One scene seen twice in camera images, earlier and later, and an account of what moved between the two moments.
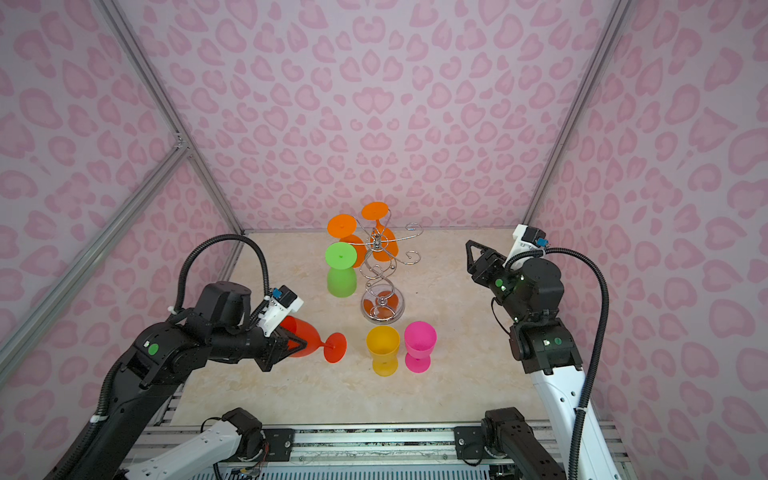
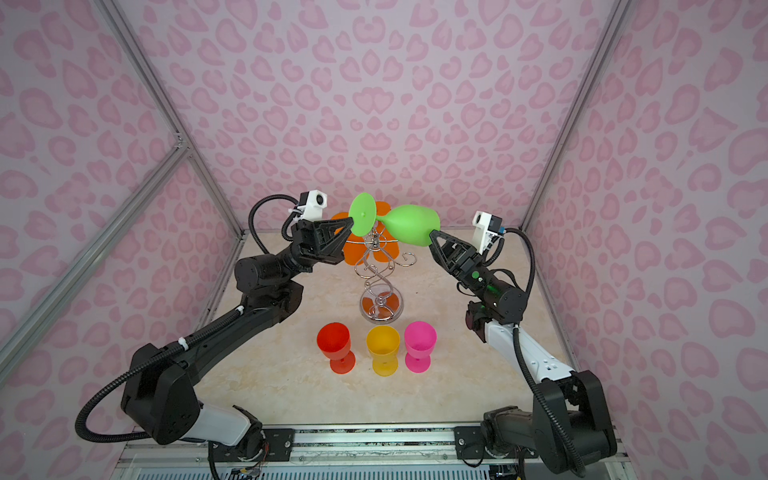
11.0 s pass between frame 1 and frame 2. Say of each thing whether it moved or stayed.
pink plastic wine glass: stayed
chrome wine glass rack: stayed
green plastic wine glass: moved
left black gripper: moved
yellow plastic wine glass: stayed
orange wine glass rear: stayed
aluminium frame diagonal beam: stayed
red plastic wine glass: moved
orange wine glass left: stayed
